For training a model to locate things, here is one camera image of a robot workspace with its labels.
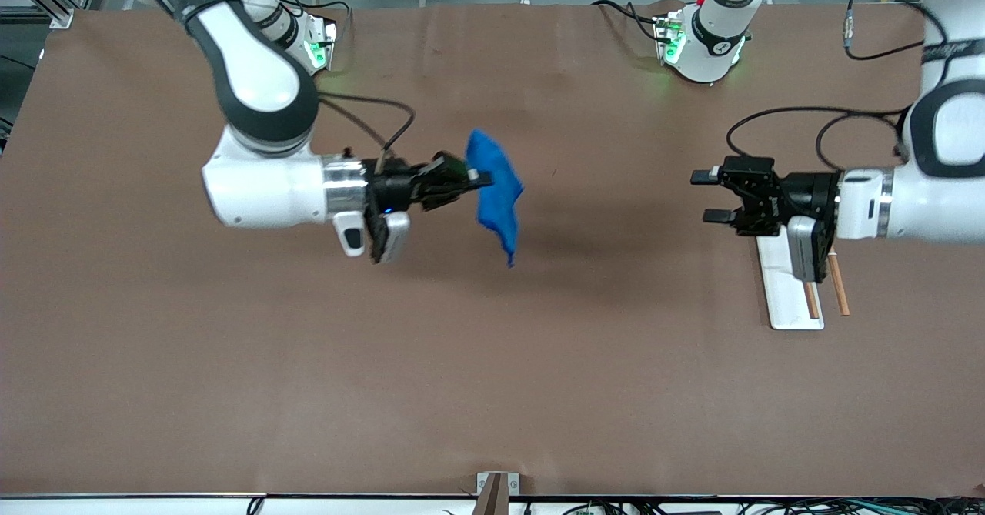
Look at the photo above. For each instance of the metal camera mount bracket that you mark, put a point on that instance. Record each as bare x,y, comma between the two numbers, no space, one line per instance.
496,493

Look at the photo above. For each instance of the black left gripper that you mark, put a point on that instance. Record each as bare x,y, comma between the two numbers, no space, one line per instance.
809,194

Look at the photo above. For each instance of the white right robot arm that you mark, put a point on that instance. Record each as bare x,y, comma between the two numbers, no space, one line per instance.
262,192

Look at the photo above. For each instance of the green lit base connector box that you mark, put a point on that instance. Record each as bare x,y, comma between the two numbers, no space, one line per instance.
669,38
322,41

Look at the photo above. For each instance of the white towel rack wooden bars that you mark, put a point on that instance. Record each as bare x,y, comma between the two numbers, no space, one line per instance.
785,299

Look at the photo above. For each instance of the blue microfibre towel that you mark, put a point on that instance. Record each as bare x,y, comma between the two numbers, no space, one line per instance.
496,192

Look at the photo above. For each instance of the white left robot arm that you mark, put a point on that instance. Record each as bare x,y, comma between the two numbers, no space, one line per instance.
946,192

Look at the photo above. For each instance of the brown table cover sheet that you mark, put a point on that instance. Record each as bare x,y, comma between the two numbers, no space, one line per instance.
492,346

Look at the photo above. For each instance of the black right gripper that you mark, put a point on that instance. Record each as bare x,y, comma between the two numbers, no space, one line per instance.
392,188

